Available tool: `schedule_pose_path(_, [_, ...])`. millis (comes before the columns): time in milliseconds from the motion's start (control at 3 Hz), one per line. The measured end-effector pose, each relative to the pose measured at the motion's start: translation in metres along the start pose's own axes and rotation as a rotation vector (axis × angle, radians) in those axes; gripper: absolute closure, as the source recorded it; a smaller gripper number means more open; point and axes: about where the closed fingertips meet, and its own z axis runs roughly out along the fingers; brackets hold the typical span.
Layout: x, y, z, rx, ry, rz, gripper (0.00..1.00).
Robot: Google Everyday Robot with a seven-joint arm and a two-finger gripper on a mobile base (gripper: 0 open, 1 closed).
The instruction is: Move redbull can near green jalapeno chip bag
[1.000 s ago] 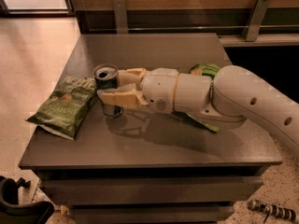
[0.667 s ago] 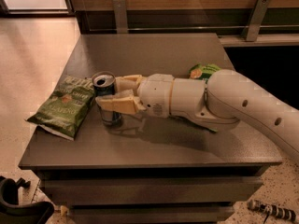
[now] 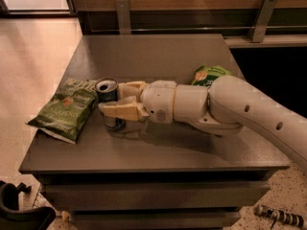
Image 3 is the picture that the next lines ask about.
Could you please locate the grey lower drawer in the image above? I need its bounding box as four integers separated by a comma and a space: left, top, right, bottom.
71, 212, 240, 230

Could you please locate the left metal bracket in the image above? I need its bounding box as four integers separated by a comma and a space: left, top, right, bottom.
116, 0, 131, 35

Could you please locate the right metal bracket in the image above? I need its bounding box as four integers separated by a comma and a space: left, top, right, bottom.
248, 0, 278, 43

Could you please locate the metal bracket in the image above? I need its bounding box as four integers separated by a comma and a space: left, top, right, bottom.
116, 0, 131, 35
248, 0, 278, 43

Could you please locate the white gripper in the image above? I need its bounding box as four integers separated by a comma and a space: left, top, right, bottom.
98, 80, 177, 124

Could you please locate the light green snack bag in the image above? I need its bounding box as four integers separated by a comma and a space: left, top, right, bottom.
191, 65, 231, 87

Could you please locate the grey drawer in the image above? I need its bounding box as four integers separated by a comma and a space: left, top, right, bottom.
42, 181, 270, 211
71, 212, 240, 230

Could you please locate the redbull can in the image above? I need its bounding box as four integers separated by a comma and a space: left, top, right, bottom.
95, 77, 125, 131

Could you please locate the green jalapeno chip bag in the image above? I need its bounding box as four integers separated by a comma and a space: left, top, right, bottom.
28, 78, 97, 144

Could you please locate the grey upper drawer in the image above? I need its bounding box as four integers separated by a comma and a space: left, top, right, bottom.
42, 181, 270, 211

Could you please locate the black striped tool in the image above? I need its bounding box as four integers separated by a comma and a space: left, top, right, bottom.
253, 205, 307, 230

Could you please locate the black chair part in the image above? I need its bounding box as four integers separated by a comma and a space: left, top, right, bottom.
0, 180, 57, 230

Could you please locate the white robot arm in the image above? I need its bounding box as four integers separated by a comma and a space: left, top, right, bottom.
95, 76, 307, 170

